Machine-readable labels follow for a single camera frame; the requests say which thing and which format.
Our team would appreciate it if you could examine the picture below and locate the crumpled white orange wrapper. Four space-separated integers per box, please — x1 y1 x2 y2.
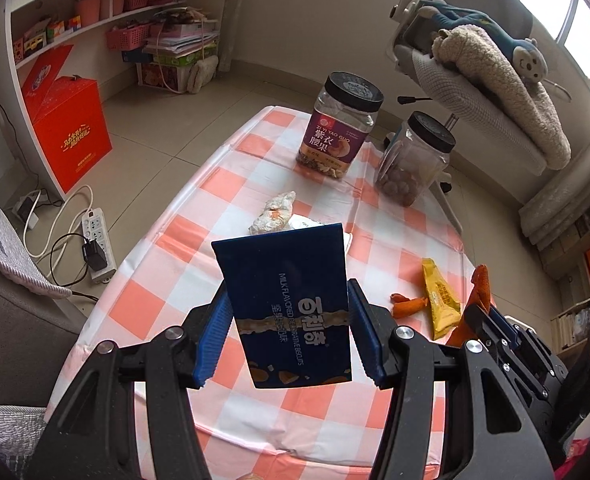
248 191 297 236

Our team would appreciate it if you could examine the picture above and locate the grey office chair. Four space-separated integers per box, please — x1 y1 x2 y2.
385 0 576 196

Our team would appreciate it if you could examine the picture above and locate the beige curtain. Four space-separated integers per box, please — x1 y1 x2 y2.
518 125 590 251

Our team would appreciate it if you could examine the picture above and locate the yellow snack packet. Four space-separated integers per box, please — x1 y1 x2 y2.
421 258 462 341

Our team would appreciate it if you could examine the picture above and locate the clear jar with black lid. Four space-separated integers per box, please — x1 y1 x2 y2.
375 111 457 207

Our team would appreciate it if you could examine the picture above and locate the black plug adapter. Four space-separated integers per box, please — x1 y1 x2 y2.
82 240 108 271

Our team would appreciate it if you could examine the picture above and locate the blue monkey plush toy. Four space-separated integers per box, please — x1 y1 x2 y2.
417 0 548 83

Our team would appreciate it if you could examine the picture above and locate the wooden shelf unit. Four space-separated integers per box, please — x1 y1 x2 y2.
540 195 590 361

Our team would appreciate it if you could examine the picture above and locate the stack of papers and bags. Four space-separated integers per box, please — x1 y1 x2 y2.
137 5 221 93

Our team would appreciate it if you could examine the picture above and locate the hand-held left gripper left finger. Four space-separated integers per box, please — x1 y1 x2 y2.
25 290 233 480

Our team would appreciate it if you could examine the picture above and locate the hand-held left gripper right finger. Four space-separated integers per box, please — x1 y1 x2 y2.
347 277 556 480

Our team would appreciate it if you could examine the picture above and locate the white bookshelf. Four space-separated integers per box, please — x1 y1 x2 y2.
0 0 231 201

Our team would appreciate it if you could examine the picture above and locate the grey armchair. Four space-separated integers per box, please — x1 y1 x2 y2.
0 160 86 411

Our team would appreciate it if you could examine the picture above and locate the orange checked tablecloth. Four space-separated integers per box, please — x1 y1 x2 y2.
50 105 498 480

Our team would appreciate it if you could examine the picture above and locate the blue biscuit box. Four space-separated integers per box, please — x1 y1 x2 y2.
211 223 351 390

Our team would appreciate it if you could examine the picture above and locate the pink pen holder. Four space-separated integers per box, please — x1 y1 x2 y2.
75 0 102 27

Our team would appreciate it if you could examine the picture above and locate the beige fleece blanket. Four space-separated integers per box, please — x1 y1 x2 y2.
431 25 572 171

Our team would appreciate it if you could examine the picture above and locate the purple label nut jar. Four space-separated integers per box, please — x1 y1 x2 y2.
296 71 385 181

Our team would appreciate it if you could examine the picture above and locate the white power strip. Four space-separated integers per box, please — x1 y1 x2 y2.
82 208 118 283

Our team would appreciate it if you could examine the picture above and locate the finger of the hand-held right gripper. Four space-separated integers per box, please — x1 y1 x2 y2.
462 304 503 358
489 305 521 348

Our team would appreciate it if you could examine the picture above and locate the pink plastic basket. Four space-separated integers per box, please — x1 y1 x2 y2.
106 25 151 52

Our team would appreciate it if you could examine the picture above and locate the red gift box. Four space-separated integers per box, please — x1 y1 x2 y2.
22 44 113 196

